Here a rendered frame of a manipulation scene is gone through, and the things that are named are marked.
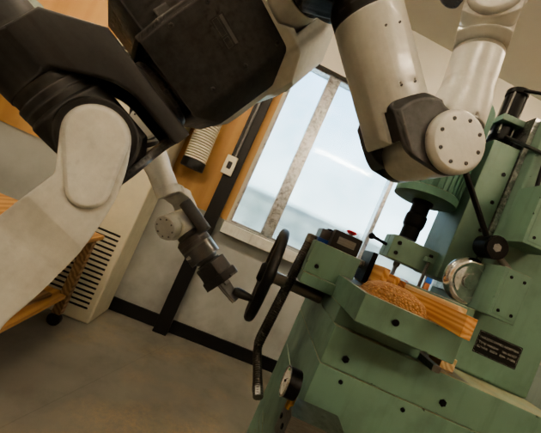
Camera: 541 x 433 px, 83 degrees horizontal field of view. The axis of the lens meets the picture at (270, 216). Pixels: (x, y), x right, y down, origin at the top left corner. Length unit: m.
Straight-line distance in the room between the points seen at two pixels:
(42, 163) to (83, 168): 2.02
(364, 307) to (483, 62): 0.44
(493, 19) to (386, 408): 0.74
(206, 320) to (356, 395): 1.61
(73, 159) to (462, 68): 0.53
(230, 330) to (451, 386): 1.67
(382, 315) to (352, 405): 0.24
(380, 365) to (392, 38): 0.64
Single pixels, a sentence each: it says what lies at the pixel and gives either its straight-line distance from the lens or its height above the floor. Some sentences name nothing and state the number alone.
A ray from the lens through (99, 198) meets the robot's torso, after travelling 0.49.
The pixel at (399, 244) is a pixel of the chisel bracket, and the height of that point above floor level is 1.05.
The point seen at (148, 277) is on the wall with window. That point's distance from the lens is 2.28.
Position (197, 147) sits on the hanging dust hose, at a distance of 2.02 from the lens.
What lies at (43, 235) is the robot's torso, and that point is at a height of 0.80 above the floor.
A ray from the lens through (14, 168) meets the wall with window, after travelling 2.60.
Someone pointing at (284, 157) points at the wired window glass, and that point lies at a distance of 2.29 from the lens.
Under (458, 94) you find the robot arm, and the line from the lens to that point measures 0.49.
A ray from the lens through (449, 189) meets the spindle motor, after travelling 0.96.
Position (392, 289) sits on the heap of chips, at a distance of 0.68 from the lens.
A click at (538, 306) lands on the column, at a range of 1.08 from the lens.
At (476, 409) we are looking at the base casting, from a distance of 0.92.
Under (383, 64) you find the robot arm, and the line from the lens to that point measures 0.43.
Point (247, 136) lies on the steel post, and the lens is 2.13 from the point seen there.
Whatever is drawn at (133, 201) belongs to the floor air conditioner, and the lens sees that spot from 1.95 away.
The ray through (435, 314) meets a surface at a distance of 0.73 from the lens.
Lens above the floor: 0.94
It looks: 2 degrees up
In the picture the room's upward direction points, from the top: 24 degrees clockwise
